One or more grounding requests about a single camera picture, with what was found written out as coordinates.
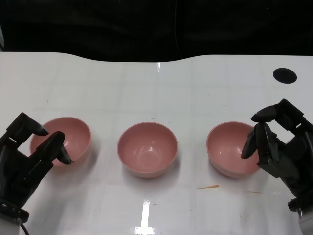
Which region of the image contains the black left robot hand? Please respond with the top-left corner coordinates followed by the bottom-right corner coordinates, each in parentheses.
top-left (0, 112), bottom-right (74, 221)

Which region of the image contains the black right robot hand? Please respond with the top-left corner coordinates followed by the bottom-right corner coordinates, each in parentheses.
top-left (241, 98), bottom-right (313, 216)

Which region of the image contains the pink plastic bowl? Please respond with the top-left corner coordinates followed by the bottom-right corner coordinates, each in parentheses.
top-left (206, 121), bottom-right (261, 179)
top-left (29, 117), bottom-right (92, 167)
top-left (116, 121), bottom-right (179, 179)

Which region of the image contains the black round table grommet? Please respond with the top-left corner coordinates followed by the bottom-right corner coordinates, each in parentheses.
top-left (272, 68), bottom-right (298, 84)

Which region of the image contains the black backdrop curtain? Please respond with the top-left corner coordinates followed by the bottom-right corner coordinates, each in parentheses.
top-left (0, 0), bottom-right (313, 62)

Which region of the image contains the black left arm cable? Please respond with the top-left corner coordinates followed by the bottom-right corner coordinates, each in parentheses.
top-left (19, 220), bottom-right (29, 235)

